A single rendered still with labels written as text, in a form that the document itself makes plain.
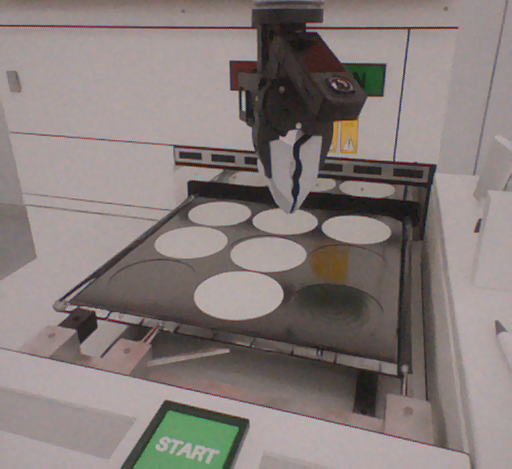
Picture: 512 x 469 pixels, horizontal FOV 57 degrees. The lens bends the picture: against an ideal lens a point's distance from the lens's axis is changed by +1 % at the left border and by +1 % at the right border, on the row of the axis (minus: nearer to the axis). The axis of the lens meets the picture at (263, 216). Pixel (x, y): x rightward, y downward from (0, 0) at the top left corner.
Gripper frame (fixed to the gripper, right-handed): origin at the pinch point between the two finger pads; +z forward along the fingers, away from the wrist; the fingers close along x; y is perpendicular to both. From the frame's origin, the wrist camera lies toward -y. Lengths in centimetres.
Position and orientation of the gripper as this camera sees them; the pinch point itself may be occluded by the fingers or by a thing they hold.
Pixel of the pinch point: (292, 205)
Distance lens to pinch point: 52.0
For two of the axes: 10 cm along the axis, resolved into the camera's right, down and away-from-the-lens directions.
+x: -9.1, 1.6, -3.8
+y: -4.1, -3.4, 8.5
